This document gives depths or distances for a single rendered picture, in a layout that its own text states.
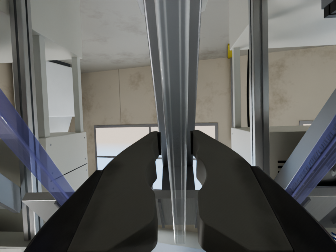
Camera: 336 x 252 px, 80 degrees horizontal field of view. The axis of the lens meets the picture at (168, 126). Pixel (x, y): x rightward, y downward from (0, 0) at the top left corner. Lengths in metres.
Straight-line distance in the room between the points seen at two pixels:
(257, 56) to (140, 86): 3.30
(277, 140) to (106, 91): 3.68
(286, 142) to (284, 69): 2.87
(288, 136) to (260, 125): 0.20
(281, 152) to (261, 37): 0.38
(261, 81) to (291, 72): 3.00
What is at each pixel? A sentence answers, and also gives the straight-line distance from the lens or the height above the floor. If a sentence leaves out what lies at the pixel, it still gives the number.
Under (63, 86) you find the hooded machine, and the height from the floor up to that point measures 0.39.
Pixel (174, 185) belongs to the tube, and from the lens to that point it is 0.18.
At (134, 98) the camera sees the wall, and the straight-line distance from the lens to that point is 3.86.
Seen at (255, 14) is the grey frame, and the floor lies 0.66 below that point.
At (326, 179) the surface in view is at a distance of 0.57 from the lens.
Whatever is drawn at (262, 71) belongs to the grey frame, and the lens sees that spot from 0.64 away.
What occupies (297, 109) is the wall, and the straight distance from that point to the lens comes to 3.61.
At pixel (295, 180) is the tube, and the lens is 0.21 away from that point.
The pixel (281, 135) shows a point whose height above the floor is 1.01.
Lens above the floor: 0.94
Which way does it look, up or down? 2 degrees up
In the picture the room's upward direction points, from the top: 178 degrees clockwise
